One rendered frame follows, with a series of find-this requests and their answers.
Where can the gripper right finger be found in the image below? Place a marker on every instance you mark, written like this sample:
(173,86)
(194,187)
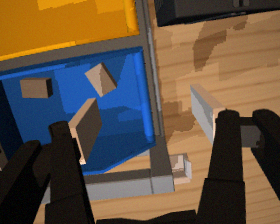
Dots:
(223,194)

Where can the yellow open bin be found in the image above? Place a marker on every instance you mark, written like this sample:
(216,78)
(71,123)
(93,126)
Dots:
(38,24)

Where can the tan rectangular block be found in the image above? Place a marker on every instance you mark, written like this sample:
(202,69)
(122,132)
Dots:
(101,79)
(36,87)

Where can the dark grey metal shelf rack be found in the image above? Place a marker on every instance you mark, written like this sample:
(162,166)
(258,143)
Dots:
(165,170)

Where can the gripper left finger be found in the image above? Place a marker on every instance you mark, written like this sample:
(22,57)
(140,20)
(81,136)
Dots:
(24,179)

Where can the blue bin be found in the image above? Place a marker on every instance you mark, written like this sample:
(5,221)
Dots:
(127,125)

